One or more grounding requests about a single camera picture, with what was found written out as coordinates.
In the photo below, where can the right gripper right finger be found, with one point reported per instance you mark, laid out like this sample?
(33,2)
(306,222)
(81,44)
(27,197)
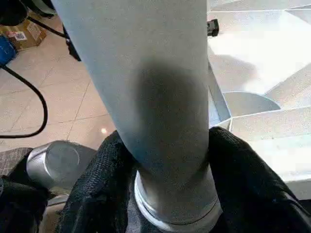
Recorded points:
(252,194)

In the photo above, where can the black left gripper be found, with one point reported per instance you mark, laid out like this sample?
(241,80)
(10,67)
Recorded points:
(212,26)

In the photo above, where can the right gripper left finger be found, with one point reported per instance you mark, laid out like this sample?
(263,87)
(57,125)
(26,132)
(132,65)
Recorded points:
(102,189)

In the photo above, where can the white plastic table top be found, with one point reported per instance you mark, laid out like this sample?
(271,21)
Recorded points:
(255,60)

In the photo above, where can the white plastic table leg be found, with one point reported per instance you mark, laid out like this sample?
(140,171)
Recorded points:
(145,72)

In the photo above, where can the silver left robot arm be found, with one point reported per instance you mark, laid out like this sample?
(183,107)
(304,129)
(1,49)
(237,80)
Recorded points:
(56,165)

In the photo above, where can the blue box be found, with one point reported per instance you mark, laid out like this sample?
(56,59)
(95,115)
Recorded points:
(6,51)

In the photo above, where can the brown cardboard box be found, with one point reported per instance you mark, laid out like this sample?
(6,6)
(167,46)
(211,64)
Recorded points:
(26,34)

